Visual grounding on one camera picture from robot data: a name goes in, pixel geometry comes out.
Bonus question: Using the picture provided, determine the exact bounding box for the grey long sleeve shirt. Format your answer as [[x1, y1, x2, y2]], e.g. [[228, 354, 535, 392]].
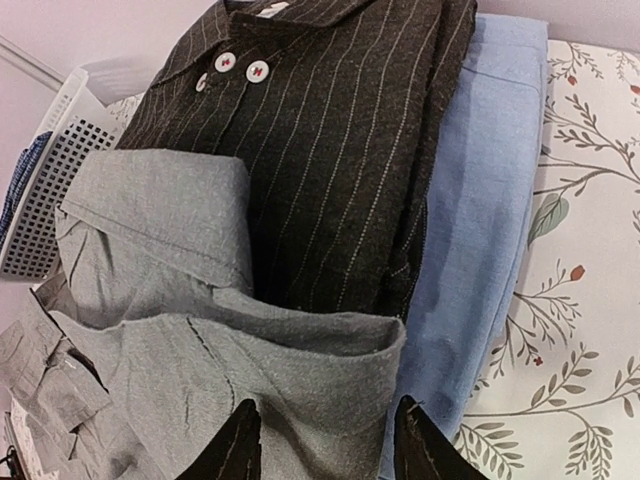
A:
[[1, 150, 406, 479]]

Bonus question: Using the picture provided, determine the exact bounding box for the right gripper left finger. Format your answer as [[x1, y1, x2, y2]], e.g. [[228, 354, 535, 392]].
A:
[[177, 399, 262, 480]]

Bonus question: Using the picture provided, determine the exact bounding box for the folded black striped shirt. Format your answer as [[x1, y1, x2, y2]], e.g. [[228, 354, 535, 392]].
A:
[[119, 1, 477, 318]]

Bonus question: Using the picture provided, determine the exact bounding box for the left aluminium frame post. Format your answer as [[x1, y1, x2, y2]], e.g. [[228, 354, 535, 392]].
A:
[[0, 36, 65, 91]]

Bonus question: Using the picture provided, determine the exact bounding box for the folded light blue shirt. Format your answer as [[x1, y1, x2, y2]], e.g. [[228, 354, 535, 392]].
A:
[[374, 12, 550, 480]]

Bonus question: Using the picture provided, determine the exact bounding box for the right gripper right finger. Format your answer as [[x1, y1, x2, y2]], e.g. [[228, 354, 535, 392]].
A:
[[394, 395, 487, 480]]

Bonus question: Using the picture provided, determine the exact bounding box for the white plastic laundry basket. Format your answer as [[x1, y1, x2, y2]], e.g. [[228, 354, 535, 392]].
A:
[[1, 67, 143, 283]]

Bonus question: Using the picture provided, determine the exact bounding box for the floral patterned tablecloth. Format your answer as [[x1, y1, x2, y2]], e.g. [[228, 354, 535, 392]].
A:
[[454, 40, 639, 479]]

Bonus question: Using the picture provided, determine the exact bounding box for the blue checked shirt in basket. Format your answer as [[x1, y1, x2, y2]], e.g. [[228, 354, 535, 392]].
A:
[[0, 131, 52, 245]]

